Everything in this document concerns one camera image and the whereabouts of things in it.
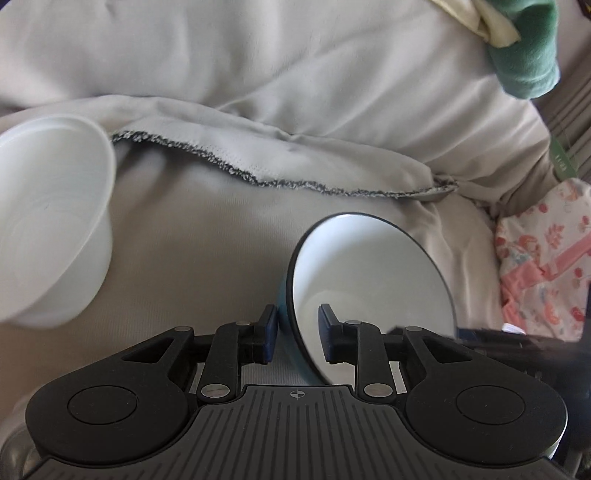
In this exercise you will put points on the pink floral cloth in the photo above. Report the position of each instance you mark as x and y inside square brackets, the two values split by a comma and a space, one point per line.
[540, 267]

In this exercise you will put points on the grey bed sheet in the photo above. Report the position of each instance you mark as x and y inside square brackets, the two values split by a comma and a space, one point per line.
[194, 258]

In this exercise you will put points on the green cloth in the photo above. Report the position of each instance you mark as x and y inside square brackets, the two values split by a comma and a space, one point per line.
[526, 50]

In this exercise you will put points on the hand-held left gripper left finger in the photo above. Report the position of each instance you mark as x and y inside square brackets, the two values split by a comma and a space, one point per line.
[268, 334]

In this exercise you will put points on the blue bowl white inside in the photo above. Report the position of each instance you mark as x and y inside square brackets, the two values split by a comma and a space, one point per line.
[364, 286]

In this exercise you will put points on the grey frayed blanket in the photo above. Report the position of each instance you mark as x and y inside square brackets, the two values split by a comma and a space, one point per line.
[286, 83]

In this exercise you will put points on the cream cloth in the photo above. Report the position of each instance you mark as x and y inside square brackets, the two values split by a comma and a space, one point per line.
[480, 21]

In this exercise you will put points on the white plastic bowl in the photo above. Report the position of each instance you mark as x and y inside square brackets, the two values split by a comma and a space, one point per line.
[51, 221]

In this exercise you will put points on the green tag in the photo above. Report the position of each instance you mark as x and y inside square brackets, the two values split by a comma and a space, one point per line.
[563, 159]

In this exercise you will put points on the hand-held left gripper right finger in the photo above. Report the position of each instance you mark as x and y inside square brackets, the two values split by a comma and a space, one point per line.
[326, 333]

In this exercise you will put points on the grey striped cushion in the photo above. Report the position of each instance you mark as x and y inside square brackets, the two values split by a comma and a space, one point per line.
[575, 92]

